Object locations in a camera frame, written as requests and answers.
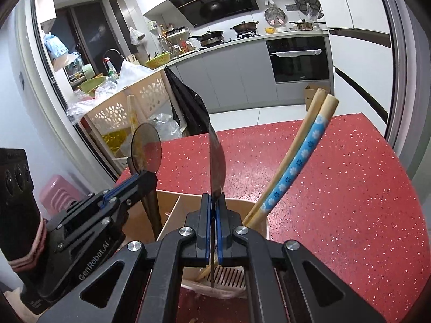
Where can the black range hood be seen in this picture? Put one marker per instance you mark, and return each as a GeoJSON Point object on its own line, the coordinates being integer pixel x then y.
{"type": "Point", "coordinates": [215, 3]}

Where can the bronze cooking pot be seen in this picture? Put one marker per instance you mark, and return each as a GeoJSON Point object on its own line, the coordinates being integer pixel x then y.
{"type": "Point", "coordinates": [245, 27]}

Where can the black wok with lid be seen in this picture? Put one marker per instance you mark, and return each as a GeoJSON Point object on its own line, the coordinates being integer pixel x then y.
{"type": "Point", "coordinates": [207, 37]}

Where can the white hanging plastic bag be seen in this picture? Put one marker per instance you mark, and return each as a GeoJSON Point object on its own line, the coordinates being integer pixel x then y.
{"type": "Point", "coordinates": [137, 36]}

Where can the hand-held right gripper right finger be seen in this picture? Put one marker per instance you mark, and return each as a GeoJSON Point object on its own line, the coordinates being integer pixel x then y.
{"type": "Point", "coordinates": [223, 242]}

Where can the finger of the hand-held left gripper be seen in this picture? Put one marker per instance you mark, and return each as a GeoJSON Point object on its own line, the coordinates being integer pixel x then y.
{"type": "Point", "coordinates": [138, 193]}
{"type": "Point", "coordinates": [134, 179]}

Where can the round black divided pan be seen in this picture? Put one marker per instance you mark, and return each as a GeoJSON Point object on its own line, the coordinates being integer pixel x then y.
{"type": "Point", "coordinates": [307, 3]}

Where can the spray bottle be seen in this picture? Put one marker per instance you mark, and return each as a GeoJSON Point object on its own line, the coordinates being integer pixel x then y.
{"type": "Point", "coordinates": [110, 69]}

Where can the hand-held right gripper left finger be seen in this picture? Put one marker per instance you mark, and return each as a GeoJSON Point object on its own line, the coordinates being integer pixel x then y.
{"type": "Point", "coordinates": [206, 239]}

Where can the grey base cabinets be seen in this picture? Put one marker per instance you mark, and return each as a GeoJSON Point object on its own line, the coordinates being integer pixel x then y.
{"type": "Point", "coordinates": [235, 74]}

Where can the black plastic bag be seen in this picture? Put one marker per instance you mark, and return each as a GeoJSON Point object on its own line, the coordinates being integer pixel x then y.
{"type": "Point", "coordinates": [188, 104]}

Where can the blue floral wooden chopstick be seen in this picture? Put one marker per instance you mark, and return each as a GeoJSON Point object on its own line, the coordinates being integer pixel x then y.
{"type": "Point", "coordinates": [303, 151]}

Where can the yellow cooking oil bottle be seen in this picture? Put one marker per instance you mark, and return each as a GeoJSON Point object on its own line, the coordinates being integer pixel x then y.
{"type": "Point", "coordinates": [114, 143]}

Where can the black kitchen faucet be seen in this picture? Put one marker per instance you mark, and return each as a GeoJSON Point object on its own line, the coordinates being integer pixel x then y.
{"type": "Point", "coordinates": [111, 52]}

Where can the dark translucent plastic spoon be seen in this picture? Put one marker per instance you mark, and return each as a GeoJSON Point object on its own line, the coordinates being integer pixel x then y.
{"type": "Point", "coordinates": [217, 161]}
{"type": "Point", "coordinates": [146, 148]}

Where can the white towel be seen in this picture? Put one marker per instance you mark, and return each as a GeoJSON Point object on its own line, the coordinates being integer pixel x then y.
{"type": "Point", "coordinates": [296, 53]}

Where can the green bowl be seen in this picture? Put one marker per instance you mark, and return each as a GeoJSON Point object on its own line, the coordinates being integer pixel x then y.
{"type": "Point", "coordinates": [92, 85]}

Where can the green colander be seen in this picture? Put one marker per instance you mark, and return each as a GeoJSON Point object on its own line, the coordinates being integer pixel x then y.
{"type": "Point", "coordinates": [157, 61]}

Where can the beige plastic utensil holder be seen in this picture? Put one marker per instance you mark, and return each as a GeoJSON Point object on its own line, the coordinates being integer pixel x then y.
{"type": "Point", "coordinates": [188, 206]}

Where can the white wall dispenser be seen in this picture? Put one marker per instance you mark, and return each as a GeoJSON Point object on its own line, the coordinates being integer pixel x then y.
{"type": "Point", "coordinates": [152, 27]}

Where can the cardboard box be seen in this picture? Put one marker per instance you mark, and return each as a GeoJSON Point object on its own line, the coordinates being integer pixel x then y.
{"type": "Point", "coordinates": [315, 99]}

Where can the clear plastic bag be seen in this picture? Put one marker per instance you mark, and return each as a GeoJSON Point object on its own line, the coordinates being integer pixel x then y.
{"type": "Point", "coordinates": [87, 104]}
{"type": "Point", "coordinates": [134, 74]}

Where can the crumpled clear plastic bags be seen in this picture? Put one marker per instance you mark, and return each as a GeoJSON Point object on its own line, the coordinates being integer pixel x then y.
{"type": "Point", "coordinates": [165, 126]}

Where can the yellow bowl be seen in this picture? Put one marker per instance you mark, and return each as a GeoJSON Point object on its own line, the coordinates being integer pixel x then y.
{"type": "Point", "coordinates": [269, 30]}

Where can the small gold saucepan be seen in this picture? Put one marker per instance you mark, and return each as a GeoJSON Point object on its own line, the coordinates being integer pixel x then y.
{"type": "Point", "coordinates": [303, 26]}

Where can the white refrigerator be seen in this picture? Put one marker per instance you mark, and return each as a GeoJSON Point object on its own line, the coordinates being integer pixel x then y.
{"type": "Point", "coordinates": [357, 6]}

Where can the cream plastic storage cart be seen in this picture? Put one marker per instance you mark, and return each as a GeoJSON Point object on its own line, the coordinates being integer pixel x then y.
{"type": "Point", "coordinates": [114, 111]}

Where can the dark wall switch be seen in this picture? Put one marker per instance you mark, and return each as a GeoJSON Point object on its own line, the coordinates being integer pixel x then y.
{"type": "Point", "coordinates": [22, 80]}

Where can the round metal steamer rack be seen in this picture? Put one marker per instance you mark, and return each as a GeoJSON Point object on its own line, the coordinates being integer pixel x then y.
{"type": "Point", "coordinates": [274, 16]}

